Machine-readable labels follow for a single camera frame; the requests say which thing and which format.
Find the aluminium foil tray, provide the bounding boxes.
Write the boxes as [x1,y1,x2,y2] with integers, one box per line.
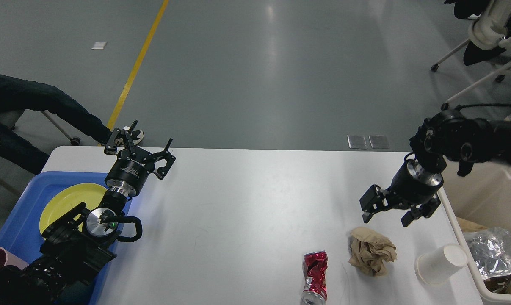
[464,227,511,280]

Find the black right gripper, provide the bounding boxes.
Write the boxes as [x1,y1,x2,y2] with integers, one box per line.
[359,160,444,227]

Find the crushed red soda can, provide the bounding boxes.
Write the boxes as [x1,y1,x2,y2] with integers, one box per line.
[301,251,328,305]

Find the beige plastic bin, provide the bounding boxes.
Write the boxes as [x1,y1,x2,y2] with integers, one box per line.
[438,162,511,305]

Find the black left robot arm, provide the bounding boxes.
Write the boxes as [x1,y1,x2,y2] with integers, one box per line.
[0,120,176,305]

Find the yellow plastic plate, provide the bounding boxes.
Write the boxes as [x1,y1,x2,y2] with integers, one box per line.
[39,182,107,233]

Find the metal floor plate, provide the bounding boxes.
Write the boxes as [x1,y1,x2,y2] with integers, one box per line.
[348,134,368,150]
[369,135,389,150]

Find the grey chair under person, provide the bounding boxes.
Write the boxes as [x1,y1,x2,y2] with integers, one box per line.
[0,111,81,145]

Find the white paper cup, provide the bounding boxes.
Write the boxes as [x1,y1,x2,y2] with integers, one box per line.
[414,244,467,286]

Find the white office chair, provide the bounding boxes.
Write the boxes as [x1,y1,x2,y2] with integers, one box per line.
[430,0,511,110]

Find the brown paper wad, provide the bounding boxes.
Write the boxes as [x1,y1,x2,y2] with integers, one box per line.
[348,227,397,277]

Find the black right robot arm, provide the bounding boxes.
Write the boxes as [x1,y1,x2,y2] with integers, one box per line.
[359,106,511,227]

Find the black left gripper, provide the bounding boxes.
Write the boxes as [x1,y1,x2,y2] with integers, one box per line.
[104,120,176,197]

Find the brown paper bag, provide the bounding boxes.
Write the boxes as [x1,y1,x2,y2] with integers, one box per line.
[456,217,488,233]

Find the seated person in jeans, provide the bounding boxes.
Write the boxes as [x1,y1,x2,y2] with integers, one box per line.
[0,74,146,174]

